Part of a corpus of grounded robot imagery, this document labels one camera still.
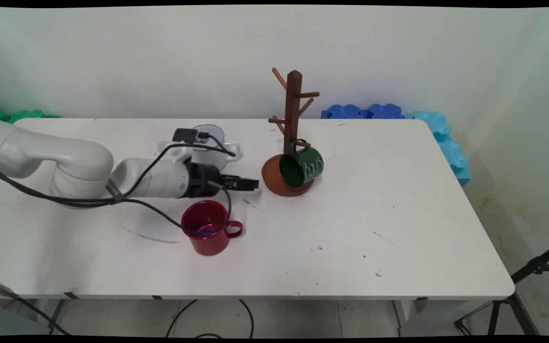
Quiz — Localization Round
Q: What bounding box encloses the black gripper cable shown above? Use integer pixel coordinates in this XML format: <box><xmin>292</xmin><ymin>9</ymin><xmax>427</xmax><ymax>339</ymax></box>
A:
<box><xmin>0</xmin><ymin>162</ymin><xmax>233</xmax><ymax>236</ymax></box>

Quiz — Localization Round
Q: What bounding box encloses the black camera cable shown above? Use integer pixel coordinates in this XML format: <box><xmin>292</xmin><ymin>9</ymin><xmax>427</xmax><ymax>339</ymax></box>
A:
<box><xmin>105</xmin><ymin>132</ymin><xmax>237</xmax><ymax>203</ymax></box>

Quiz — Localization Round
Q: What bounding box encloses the green foam mat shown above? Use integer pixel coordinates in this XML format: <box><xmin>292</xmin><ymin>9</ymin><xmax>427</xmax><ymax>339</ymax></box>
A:
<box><xmin>0</xmin><ymin>109</ymin><xmax>61</xmax><ymax>125</ymax></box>

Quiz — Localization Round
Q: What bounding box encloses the black tripod stand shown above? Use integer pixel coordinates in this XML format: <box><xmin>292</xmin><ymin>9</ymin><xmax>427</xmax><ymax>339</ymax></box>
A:
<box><xmin>455</xmin><ymin>238</ymin><xmax>549</xmax><ymax>336</ymax></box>

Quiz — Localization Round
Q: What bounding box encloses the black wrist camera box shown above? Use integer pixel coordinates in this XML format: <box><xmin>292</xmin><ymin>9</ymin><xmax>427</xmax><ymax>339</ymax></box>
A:
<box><xmin>173</xmin><ymin>128</ymin><xmax>199</xmax><ymax>143</ymax></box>

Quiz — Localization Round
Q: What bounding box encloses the grey metal table leg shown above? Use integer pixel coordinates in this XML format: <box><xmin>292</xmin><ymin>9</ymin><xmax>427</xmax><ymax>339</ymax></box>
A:
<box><xmin>47</xmin><ymin>299</ymin><xmax>66</xmax><ymax>334</ymax></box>

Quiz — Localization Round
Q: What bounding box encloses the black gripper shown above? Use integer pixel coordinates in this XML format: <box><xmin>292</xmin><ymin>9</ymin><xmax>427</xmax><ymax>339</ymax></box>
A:
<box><xmin>183</xmin><ymin>163</ymin><xmax>260</xmax><ymax>199</ymax></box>

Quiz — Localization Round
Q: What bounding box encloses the brown wooden mug tree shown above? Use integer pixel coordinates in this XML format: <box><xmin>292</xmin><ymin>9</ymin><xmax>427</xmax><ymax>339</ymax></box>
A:
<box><xmin>262</xmin><ymin>68</ymin><xmax>321</xmax><ymax>198</ymax></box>

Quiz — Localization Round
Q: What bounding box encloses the green enamel mug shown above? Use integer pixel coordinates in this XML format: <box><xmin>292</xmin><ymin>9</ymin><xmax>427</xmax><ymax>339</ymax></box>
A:
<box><xmin>279</xmin><ymin>139</ymin><xmax>325</xmax><ymax>188</ymax></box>

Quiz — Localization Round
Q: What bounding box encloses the red speckled enamel mug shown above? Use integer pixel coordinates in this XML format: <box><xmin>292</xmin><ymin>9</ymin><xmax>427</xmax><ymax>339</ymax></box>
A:
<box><xmin>181</xmin><ymin>200</ymin><xmax>244</xmax><ymax>257</ymax></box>

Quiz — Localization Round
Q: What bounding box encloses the light blue foam mat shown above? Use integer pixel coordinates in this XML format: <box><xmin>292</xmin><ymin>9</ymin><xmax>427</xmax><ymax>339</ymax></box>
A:
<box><xmin>403</xmin><ymin>111</ymin><xmax>472</xmax><ymax>187</ymax></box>

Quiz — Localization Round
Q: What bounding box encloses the white enamel mug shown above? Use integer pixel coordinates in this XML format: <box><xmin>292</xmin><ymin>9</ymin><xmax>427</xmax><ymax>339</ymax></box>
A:
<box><xmin>191</xmin><ymin>125</ymin><xmax>243</xmax><ymax>172</ymax></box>

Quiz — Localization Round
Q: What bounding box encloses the black floor cable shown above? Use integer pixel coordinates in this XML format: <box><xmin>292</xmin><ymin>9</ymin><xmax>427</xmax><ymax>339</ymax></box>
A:
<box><xmin>165</xmin><ymin>299</ymin><xmax>255</xmax><ymax>339</ymax></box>

